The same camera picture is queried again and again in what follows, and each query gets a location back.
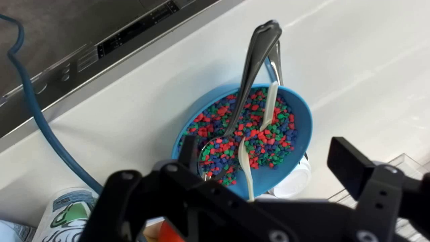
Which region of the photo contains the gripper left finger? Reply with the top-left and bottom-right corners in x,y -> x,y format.
79,135 -> 256,242

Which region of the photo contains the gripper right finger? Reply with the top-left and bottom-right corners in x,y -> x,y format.
327,136 -> 430,242

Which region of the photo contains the dishwasher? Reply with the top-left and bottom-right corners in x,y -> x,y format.
0,0 -> 224,139

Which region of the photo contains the dishwasher door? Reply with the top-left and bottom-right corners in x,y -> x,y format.
0,0 -> 224,139

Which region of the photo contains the red object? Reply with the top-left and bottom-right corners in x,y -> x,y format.
157,220 -> 186,242

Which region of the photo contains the clear plastic container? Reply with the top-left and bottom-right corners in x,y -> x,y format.
328,153 -> 430,242

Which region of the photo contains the white cup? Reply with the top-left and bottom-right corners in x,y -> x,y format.
268,155 -> 312,199

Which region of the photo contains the printed paper cup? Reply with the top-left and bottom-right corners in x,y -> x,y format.
32,187 -> 102,242

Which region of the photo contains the blue bowl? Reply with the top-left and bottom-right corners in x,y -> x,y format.
171,83 -> 313,201

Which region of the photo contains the heap of coloured gravel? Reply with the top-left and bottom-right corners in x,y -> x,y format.
178,88 -> 299,187

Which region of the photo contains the white plastic spoon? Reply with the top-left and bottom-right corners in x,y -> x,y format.
238,136 -> 256,202
259,81 -> 280,132

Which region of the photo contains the metal spoon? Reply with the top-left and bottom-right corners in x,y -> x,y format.
198,19 -> 283,182

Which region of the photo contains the metal utensil handle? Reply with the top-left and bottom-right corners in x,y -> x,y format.
267,40 -> 285,86

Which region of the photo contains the blue cable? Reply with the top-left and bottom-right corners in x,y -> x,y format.
0,13 -> 104,195

